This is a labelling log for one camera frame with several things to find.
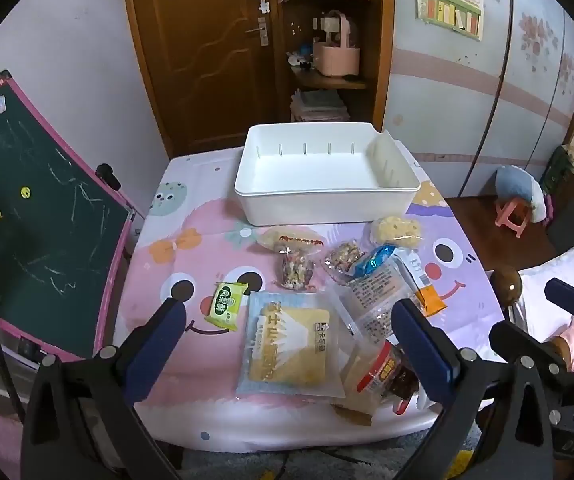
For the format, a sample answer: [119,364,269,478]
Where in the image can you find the clear packet with text label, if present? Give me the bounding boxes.
[333,256,418,347]

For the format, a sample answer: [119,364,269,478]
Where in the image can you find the pale snack packet red strip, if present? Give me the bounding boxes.
[259,226,326,254]

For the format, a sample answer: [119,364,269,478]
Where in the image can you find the white plastic bin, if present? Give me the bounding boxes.
[234,122,422,227]

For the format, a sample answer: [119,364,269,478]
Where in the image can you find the brown wooden door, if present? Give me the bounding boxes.
[121,0,280,157]

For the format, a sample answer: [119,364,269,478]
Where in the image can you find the metal door handle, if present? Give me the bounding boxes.
[244,16,271,47]

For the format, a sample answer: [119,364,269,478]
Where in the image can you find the wall poster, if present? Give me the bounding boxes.
[412,0,484,41]

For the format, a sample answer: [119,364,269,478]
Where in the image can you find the pink basket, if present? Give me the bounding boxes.
[313,9,362,77]

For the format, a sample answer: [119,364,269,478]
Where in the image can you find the black chalkboard knob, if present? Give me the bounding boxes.
[96,163,122,191]

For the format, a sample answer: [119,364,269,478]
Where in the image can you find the blue snack packet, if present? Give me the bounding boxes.
[352,243,399,279]

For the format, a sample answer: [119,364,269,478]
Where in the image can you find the stack of folded cloths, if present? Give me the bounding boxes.
[289,88,351,122]

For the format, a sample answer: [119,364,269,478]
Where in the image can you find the pink plastic stool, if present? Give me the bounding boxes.
[496,200,533,239]

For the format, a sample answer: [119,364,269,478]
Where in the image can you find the floral wardrobe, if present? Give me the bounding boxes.
[386,0,574,198]

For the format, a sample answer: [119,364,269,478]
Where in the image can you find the pink framed chalkboard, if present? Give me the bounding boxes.
[0,71,136,362]

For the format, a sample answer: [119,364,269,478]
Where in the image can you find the white and orange snack packet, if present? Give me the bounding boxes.
[397,251,448,317]

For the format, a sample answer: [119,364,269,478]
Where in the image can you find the small toys on shelf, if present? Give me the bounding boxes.
[286,41,316,72]

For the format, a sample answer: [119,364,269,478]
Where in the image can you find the large yellow cake packet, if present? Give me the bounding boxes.
[236,290,356,399]

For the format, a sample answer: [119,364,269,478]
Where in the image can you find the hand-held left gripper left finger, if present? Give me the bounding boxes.
[21,298,188,480]

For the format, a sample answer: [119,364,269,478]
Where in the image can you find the green snack packet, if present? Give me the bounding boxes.
[202,281,249,332]

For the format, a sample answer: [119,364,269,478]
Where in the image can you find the round wooden bedpost knob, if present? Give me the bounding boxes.
[489,267,523,306]

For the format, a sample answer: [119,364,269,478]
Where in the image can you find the cartoon printed tablecloth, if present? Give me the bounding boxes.
[117,147,508,453]

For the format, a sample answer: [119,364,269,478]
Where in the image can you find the red label snack packet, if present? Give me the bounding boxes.
[334,341,421,427]

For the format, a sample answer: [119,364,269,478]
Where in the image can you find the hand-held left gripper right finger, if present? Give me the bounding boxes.
[391,298,553,480]

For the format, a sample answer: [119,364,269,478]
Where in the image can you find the clear nut mix packet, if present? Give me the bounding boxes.
[322,240,364,277]
[274,247,318,291]

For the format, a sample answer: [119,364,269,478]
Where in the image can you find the white pillow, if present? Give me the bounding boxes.
[516,232,574,332]

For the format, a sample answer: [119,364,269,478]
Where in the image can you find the wooden corner shelf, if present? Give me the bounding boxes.
[267,0,396,128]

